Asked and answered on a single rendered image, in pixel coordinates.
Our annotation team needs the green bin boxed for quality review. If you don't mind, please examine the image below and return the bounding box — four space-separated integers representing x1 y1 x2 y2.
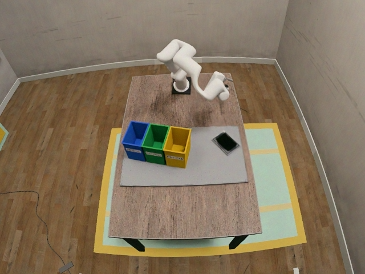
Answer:
141 123 170 165

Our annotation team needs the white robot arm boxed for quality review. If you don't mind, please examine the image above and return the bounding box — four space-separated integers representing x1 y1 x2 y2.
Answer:
157 39 229 101

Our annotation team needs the blue open-top bin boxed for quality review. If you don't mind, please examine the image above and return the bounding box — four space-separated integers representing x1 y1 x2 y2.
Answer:
121 121 150 162

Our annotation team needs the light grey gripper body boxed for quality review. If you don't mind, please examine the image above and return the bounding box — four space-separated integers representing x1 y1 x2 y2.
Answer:
206 71 225 88

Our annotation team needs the yellow recycle bin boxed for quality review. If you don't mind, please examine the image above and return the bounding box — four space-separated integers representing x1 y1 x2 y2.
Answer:
163 126 191 169

